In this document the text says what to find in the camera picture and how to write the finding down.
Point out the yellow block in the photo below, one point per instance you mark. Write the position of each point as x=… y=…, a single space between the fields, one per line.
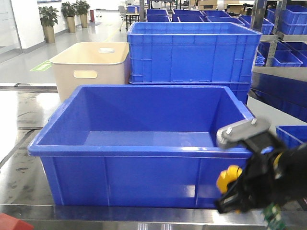
x=228 y=176

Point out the red cube block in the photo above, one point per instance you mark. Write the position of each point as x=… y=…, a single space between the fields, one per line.
x=10 y=223

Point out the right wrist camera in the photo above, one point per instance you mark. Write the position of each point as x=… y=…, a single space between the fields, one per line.
x=254 y=134

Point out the blue bin right edge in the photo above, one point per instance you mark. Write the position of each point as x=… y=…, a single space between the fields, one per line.
x=292 y=136

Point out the large blue bin front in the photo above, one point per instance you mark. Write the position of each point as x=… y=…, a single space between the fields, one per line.
x=139 y=145

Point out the steel shelving with blue bins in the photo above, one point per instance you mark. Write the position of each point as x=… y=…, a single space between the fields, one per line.
x=286 y=29

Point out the potted plant gold pot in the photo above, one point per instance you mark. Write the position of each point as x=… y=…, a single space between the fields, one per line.
x=48 y=18

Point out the beige plastic bin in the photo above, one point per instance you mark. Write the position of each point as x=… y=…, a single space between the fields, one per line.
x=90 y=63

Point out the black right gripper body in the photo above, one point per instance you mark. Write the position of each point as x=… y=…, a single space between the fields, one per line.
x=259 y=185

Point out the large blue crate rear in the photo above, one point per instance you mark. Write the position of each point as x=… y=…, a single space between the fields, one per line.
x=193 y=54

